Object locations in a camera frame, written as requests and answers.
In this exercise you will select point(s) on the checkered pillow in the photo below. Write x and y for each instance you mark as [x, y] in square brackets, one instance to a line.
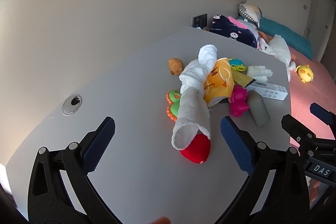
[249, 11]

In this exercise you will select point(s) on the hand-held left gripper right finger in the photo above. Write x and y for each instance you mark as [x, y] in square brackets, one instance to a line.
[235, 142]

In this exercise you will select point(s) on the white goose plush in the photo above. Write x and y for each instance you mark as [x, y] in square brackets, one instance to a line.
[281, 48]

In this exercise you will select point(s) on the grey cylinder object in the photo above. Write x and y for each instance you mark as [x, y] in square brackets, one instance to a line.
[258, 108]

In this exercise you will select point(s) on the white door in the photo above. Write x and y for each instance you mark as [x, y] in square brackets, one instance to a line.
[324, 16]

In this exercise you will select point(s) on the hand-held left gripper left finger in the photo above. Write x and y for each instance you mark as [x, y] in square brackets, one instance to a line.
[101, 142]

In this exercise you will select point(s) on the pink rubber toy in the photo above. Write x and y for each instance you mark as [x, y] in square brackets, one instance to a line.
[237, 103]

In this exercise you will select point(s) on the person's left hand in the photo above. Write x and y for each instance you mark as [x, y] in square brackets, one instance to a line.
[161, 221]

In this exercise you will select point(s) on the yellow chick plush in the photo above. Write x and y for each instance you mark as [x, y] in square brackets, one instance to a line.
[305, 73]

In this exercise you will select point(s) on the long white box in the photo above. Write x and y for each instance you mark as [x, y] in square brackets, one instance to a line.
[273, 92]

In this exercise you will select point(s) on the white towel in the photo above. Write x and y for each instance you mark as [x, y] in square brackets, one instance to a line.
[191, 103]

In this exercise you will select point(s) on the brown potato toy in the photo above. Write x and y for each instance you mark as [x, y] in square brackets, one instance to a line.
[175, 66]

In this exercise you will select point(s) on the blue and yellow duck toy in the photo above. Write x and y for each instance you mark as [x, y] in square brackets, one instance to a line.
[237, 64]

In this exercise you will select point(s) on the person's right hand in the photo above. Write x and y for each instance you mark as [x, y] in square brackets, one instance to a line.
[315, 191]

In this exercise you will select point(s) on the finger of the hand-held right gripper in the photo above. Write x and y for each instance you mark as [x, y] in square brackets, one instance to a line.
[298, 129]
[324, 113]

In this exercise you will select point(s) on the pink cloth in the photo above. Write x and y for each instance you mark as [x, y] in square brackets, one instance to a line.
[237, 22]

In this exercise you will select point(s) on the black wall socket panel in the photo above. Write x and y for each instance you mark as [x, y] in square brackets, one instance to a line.
[199, 20]

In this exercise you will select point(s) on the green and orange toy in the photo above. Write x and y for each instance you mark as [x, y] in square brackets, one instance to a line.
[173, 108]

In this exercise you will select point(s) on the teal pillow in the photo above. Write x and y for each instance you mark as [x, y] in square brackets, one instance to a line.
[286, 35]

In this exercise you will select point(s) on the pink bed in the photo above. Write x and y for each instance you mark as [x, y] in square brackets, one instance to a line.
[309, 103]

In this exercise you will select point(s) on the yellow snack packet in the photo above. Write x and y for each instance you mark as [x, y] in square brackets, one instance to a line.
[241, 79]

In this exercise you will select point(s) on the red plush toy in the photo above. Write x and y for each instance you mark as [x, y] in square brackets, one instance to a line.
[197, 150]

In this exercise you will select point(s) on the orange plush toy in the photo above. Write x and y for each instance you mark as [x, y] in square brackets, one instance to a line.
[262, 34]

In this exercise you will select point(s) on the white foot-shaped toy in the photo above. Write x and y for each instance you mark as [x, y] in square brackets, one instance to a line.
[258, 73]

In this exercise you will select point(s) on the orange snack bag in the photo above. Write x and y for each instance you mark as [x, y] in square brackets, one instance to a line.
[220, 79]

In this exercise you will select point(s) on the navy printed blanket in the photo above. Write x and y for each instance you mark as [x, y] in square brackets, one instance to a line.
[231, 32]

